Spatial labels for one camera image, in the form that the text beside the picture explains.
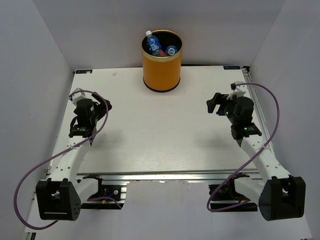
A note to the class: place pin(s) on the blue corner sticker right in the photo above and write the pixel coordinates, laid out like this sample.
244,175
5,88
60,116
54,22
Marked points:
231,67

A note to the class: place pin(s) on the red label water bottle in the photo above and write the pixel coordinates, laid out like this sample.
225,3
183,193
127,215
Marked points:
161,54

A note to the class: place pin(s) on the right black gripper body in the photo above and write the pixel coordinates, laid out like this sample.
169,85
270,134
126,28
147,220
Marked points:
226,108

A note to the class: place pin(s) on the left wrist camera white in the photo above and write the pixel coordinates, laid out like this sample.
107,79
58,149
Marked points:
77,95

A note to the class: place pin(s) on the aluminium table frame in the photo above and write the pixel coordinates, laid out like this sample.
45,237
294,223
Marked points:
150,135

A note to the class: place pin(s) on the large blue label bottle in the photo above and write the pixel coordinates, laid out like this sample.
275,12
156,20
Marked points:
153,43

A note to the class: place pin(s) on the blue corner sticker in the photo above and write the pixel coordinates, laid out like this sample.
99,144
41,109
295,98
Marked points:
231,67
83,71

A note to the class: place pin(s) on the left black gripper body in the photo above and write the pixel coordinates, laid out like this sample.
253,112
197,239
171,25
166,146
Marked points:
99,110

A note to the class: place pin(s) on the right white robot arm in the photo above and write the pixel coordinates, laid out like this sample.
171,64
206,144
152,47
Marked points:
281,195

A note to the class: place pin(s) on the blue corner sticker left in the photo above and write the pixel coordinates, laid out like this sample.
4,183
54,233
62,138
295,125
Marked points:
83,71

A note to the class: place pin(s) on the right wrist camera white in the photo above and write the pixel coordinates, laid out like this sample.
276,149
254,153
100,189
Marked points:
238,88

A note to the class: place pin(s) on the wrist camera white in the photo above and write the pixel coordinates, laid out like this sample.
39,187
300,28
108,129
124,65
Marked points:
238,88
77,95

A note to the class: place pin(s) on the orange cylindrical bin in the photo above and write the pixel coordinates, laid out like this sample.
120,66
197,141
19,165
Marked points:
162,74

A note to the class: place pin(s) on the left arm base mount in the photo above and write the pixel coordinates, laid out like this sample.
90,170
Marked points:
99,194

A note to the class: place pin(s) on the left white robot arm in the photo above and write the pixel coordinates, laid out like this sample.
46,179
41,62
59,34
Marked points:
60,197

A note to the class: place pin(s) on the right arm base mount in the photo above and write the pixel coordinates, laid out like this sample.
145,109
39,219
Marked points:
224,198

